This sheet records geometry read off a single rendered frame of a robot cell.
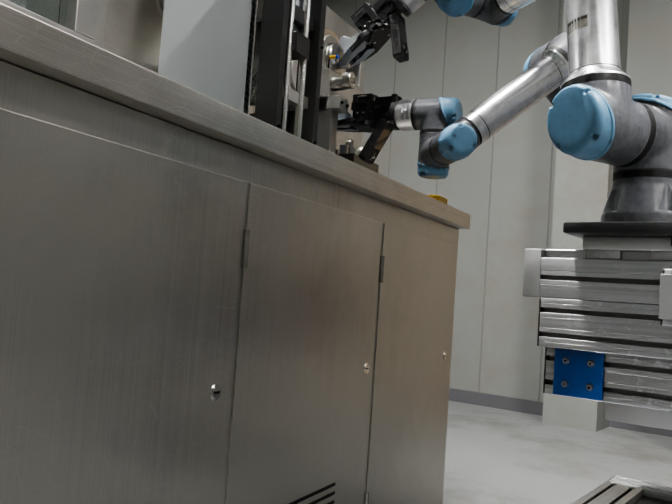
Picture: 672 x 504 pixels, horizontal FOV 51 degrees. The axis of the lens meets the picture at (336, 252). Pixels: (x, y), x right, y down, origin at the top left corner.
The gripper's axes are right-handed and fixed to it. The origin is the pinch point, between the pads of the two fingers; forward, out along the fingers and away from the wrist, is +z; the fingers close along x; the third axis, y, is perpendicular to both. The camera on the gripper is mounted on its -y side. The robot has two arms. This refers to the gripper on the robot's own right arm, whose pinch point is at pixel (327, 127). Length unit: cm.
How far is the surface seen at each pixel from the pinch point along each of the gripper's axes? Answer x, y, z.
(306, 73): 34.9, 2.3, -13.3
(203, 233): 85, -36, -29
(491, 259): -293, -14, 32
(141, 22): 38, 17, 30
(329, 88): 11.4, 6.6, -6.1
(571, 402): -256, -95, -28
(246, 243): 75, -36, -30
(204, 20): 41.3, 13.7, 9.3
